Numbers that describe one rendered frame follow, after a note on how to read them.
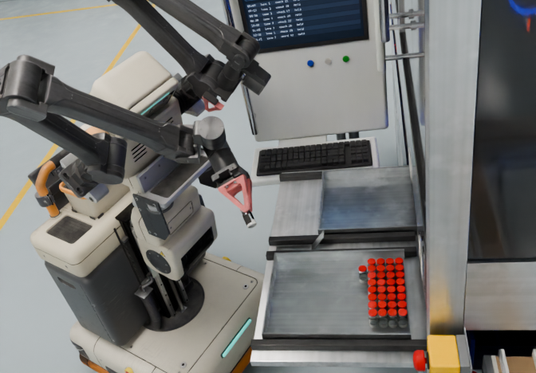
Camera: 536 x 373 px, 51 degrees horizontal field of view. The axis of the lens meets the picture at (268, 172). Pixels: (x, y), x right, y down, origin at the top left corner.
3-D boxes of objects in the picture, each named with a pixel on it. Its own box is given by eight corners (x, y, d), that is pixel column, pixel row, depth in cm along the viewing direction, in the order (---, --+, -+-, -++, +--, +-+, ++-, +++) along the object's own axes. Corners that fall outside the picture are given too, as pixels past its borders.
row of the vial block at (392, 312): (395, 269, 145) (394, 257, 142) (398, 328, 131) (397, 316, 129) (386, 269, 146) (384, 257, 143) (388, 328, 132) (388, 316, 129)
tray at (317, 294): (404, 258, 148) (403, 249, 146) (411, 343, 128) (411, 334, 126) (276, 261, 155) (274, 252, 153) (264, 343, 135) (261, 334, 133)
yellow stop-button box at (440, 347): (463, 355, 115) (465, 334, 110) (469, 388, 109) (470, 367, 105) (425, 355, 116) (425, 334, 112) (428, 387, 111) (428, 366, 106)
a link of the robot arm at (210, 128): (179, 130, 136) (175, 163, 133) (171, 107, 125) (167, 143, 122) (228, 131, 136) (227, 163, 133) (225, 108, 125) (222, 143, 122)
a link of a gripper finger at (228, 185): (266, 207, 130) (248, 173, 133) (257, 202, 123) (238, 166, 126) (240, 221, 131) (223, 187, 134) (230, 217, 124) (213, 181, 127)
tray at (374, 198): (435, 173, 172) (435, 164, 170) (445, 234, 152) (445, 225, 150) (323, 179, 179) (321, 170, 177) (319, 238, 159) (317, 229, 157)
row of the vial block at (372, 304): (376, 269, 146) (376, 257, 143) (378, 328, 132) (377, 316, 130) (368, 270, 147) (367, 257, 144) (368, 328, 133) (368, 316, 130)
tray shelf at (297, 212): (433, 168, 177) (433, 163, 176) (467, 368, 123) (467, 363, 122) (282, 177, 187) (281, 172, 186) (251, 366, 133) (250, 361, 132)
